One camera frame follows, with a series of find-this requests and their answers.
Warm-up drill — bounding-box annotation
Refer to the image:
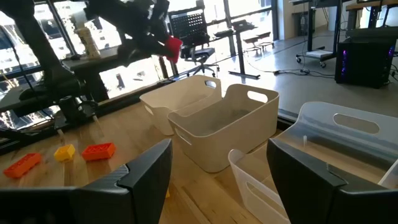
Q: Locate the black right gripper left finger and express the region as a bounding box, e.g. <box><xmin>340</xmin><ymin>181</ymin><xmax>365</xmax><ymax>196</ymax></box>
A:
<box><xmin>0</xmin><ymin>138</ymin><xmax>174</xmax><ymax>224</ymax></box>

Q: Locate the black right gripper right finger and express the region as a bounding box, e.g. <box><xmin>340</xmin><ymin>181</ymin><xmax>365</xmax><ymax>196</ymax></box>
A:
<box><xmin>266</xmin><ymin>138</ymin><xmax>398</xmax><ymax>224</ymax></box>

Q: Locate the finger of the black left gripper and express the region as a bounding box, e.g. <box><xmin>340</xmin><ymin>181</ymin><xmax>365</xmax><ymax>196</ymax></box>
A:
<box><xmin>136</xmin><ymin>34</ymin><xmax>174</xmax><ymax>58</ymax></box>
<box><xmin>157</xmin><ymin>12</ymin><xmax>171</xmax><ymax>40</ymax></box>

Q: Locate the red toy block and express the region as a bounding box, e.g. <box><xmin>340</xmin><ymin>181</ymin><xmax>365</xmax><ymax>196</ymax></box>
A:
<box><xmin>164</xmin><ymin>36</ymin><xmax>184</xmax><ymax>65</ymax></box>

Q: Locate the orange toy block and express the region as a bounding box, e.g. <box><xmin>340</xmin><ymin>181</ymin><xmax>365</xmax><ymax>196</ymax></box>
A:
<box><xmin>81</xmin><ymin>142</ymin><xmax>117</xmax><ymax>162</ymax></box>
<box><xmin>2</xmin><ymin>152</ymin><xmax>43</xmax><ymax>179</ymax></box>

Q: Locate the black office chair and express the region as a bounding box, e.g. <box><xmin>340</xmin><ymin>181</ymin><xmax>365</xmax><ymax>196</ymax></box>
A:
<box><xmin>168</xmin><ymin>8</ymin><xmax>220</xmax><ymax>78</ymax></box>

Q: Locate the white printed paper package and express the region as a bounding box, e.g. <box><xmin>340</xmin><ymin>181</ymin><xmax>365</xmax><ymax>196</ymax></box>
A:
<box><xmin>75</xmin><ymin>26</ymin><xmax>102</xmax><ymax>60</ymax></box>

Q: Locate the white plastic bin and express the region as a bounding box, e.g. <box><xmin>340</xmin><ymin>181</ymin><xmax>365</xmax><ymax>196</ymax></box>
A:
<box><xmin>139</xmin><ymin>74</ymin><xmax>223</xmax><ymax>136</ymax></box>

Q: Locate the dark grey desk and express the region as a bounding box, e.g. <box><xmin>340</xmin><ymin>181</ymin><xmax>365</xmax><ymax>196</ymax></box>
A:
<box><xmin>60</xmin><ymin>46</ymin><xmax>125</xmax><ymax>103</ymax></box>

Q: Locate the clear plastic bin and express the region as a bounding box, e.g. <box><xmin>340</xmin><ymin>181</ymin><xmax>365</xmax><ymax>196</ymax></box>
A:
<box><xmin>228</xmin><ymin>101</ymin><xmax>398</xmax><ymax>224</ymax></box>

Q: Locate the black standing desk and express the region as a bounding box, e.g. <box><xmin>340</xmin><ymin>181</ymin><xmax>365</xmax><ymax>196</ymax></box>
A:
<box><xmin>213</xmin><ymin>19</ymin><xmax>262</xmax><ymax>80</ymax></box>

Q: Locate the wooden bench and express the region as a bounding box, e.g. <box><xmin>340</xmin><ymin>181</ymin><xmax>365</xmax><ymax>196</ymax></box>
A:
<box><xmin>242</xmin><ymin>30</ymin><xmax>276</xmax><ymax>54</ymax></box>

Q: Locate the light grey plastic bin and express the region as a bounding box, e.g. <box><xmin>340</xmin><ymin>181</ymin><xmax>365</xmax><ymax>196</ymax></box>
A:
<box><xmin>167</xmin><ymin>83</ymin><xmax>280</xmax><ymax>174</ymax></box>

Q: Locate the black computer tower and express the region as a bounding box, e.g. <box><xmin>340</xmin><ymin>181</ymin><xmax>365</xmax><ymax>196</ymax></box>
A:
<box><xmin>334</xmin><ymin>36</ymin><xmax>397</xmax><ymax>90</ymax></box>

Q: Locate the wooden top desk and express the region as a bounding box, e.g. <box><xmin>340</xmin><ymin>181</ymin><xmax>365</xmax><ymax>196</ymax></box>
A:
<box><xmin>345</xmin><ymin>0</ymin><xmax>398</xmax><ymax>30</ymax></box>

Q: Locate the black floor cable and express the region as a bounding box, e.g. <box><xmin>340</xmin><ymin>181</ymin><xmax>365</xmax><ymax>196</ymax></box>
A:
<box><xmin>272</xmin><ymin>66</ymin><xmax>336</xmax><ymax>79</ymax></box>

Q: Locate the black wheeled desk frame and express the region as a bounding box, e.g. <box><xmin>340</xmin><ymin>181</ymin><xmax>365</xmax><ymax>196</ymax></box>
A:
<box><xmin>294</xmin><ymin>0</ymin><xmax>343</xmax><ymax>69</ymax></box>

